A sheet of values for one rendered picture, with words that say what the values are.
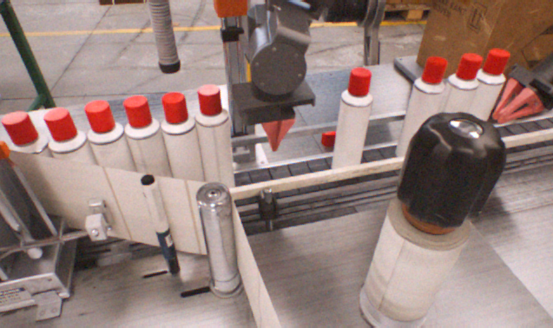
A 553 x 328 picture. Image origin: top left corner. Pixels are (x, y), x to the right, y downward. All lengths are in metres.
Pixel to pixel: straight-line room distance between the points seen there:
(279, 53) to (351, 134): 0.31
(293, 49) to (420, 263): 0.25
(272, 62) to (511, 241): 0.56
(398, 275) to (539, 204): 0.49
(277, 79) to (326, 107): 0.62
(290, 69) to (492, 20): 0.68
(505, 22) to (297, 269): 0.71
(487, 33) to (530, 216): 0.41
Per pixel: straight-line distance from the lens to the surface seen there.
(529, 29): 1.08
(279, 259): 0.60
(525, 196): 0.90
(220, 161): 0.62
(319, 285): 0.58
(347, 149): 0.68
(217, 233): 0.45
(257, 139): 0.68
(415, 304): 0.50
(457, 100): 0.75
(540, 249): 0.81
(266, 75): 0.40
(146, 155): 0.60
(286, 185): 0.66
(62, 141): 0.60
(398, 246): 0.43
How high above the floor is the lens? 1.37
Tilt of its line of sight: 42 degrees down
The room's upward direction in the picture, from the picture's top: straight up
